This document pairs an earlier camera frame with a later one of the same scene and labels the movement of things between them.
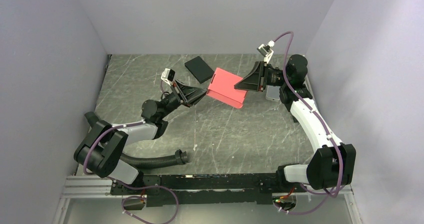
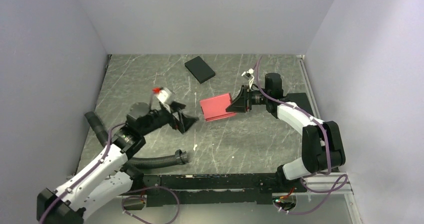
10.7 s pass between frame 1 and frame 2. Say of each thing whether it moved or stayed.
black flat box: stayed
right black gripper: moved
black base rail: stayed
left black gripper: moved
